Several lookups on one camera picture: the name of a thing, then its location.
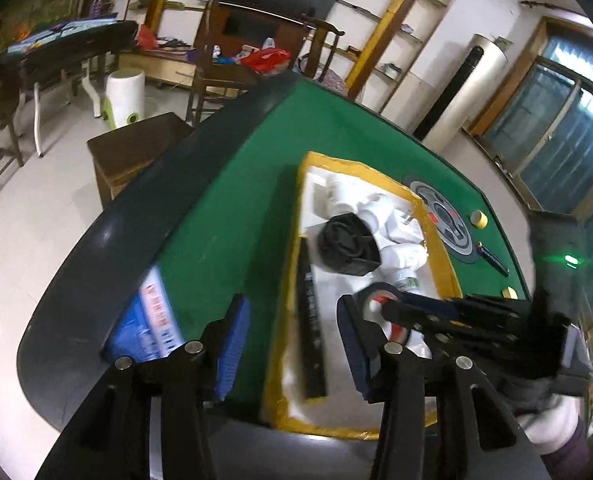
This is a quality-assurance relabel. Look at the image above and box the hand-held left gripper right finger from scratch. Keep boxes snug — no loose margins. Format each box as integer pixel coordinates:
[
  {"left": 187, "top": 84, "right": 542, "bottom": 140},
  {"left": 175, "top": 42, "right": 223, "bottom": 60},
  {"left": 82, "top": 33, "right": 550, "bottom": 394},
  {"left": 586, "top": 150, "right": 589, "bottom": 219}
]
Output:
[{"left": 337, "top": 294, "right": 547, "bottom": 480}]

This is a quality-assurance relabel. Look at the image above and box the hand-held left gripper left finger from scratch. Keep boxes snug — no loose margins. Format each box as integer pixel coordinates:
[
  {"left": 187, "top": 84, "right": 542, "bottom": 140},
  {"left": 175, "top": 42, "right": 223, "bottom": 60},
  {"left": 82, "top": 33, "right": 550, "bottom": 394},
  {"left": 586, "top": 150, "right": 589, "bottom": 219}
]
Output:
[{"left": 36, "top": 294, "right": 252, "bottom": 480}]

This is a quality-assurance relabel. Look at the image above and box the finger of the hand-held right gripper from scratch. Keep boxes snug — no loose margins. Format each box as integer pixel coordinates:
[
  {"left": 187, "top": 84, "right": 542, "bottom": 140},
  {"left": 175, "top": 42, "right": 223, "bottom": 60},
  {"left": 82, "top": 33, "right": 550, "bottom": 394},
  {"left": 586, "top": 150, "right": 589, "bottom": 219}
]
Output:
[
  {"left": 381, "top": 292, "right": 532, "bottom": 331},
  {"left": 417, "top": 327, "right": 527, "bottom": 366}
]

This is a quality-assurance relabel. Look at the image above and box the white bottle green print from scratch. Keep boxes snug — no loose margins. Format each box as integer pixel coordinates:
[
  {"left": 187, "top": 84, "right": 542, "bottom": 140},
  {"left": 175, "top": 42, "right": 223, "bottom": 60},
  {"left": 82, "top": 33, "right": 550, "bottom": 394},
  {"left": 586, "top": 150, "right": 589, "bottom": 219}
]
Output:
[{"left": 394, "top": 267, "right": 427, "bottom": 293}]

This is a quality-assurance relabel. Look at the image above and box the white bottle red label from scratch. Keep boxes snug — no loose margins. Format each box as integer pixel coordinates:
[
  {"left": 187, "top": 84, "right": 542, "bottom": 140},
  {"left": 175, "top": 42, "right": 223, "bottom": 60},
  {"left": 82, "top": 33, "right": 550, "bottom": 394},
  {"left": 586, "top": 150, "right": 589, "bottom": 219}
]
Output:
[{"left": 364, "top": 290, "right": 427, "bottom": 356}]

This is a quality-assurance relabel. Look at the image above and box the plain black marker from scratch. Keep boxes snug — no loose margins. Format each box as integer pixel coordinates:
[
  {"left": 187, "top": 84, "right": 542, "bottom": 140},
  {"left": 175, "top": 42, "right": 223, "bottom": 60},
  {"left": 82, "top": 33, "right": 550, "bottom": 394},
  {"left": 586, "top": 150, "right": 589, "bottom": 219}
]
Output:
[{"left": 296, "top": 235, "right": 330, "bottom": 401}]

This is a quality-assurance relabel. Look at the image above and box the white pipe fitting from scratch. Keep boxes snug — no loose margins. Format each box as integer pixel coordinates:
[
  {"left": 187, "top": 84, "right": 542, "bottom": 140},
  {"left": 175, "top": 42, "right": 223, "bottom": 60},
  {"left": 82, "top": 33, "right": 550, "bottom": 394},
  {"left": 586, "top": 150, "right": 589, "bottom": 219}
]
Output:
[{"left": 381, "top": 242, "right": 430, "bottom": 271}]

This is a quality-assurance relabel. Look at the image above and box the white foam box yellow tape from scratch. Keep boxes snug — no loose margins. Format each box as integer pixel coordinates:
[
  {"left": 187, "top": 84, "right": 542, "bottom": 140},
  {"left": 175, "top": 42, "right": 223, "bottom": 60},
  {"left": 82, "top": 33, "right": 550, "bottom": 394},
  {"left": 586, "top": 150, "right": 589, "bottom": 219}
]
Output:
[{"left": 261, "top": 151, "right": 465, "bottom": 442}]

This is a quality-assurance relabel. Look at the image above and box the black plastic holder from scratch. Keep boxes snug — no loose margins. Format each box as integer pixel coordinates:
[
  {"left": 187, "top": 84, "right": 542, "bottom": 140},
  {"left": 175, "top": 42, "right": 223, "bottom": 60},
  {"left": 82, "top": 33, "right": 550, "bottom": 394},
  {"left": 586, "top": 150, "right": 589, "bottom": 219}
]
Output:
[{"left": 317, "top": 212, "right": 382, "bottom": 277}]

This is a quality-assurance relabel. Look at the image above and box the white pill bottle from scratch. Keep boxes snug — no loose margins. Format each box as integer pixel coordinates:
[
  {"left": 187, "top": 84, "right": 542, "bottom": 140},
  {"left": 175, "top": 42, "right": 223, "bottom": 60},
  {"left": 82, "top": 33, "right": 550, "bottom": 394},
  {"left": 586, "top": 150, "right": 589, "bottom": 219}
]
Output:
[{"left": 321, "top": 172, "right": 377, "bottom": 221}]

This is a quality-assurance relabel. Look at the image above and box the person's right forearm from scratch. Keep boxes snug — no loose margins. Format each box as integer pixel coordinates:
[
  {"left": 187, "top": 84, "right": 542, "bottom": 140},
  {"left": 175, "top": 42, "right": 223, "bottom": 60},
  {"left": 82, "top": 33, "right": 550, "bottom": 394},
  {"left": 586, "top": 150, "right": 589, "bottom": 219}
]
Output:
[{"left": 514, "top": 395, "right": 593, "bottom": 480}]

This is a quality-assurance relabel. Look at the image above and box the blue printed packet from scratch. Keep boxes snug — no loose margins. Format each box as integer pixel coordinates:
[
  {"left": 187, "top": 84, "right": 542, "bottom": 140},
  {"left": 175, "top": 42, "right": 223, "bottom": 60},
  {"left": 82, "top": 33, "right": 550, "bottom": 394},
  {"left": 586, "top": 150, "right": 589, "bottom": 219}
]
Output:
[{"left": 101, "top": 266, "right": 187, "bottom": 363}]

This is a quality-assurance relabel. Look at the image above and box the round table control panel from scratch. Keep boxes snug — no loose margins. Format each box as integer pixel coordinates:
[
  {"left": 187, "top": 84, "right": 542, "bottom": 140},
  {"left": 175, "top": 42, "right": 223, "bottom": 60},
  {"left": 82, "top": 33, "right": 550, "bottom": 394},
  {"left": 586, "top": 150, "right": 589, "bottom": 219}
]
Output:
[{"left": 401, "top": 175, "right": 475, "bottom": 266}]

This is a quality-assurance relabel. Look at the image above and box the metal framed window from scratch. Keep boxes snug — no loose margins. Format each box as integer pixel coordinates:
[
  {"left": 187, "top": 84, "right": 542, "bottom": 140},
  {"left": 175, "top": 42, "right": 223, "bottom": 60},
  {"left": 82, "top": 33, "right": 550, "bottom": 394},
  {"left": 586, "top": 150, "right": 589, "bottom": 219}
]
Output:
[{"left": 469, "top": 17, "right": 593, "bottom": 311}]

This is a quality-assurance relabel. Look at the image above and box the brown wooden stool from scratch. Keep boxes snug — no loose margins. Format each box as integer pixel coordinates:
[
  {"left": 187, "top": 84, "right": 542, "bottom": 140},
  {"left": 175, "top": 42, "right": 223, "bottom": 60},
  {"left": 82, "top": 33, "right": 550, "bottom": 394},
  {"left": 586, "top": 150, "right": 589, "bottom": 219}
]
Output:
[{"left": 87, "top": 112, "right": 192, "bottom": 208}]

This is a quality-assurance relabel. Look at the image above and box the standing air conditioner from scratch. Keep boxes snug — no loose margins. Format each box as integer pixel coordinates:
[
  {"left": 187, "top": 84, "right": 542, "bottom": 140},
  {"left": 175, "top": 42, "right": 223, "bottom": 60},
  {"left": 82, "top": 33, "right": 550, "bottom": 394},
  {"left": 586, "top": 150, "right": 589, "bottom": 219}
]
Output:
[{"left": 413, "top": 34, "right": 508, "bottom": 153}]

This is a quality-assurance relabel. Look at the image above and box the white trash can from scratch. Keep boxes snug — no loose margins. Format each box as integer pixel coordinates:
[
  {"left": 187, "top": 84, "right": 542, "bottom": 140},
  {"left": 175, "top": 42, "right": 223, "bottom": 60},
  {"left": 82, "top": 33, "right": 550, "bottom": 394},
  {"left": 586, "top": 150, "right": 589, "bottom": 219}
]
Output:
[{"left": 104, "top": 71, "right": 147, "bottom": 128}]

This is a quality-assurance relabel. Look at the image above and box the wooden television cabinet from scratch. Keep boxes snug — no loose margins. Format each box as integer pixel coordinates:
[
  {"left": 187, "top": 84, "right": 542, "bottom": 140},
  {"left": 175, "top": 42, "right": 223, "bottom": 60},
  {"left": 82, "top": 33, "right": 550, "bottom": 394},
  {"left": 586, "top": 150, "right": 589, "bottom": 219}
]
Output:
[{"left": 196, "top": 2, "right": 307, "bottom": 56}]

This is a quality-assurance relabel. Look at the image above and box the black table with cover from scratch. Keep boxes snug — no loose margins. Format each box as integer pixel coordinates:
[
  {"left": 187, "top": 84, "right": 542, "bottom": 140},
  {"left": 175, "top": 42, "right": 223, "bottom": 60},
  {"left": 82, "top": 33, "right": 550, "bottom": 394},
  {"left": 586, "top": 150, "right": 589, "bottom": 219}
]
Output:
[{"left": 6, "top": 17, "right": 140, "bottom": 158}]

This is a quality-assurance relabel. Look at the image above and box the wooden wall shelf unit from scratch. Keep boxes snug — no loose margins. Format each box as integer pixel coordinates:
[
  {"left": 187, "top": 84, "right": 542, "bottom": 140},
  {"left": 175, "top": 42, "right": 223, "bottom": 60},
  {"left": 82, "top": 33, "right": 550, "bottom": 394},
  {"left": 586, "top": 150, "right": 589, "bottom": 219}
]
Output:
[{"left": 126, "top": 0, "right": 457, "bottom": 111}]

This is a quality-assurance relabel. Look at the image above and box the floral wall mural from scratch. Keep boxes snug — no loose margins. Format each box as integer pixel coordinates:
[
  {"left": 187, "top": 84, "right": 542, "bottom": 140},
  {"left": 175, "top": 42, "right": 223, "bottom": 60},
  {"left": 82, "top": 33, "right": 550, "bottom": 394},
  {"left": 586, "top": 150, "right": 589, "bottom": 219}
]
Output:
[{"left": 0, "top": 0, "right": 92, "bottom": 71}]

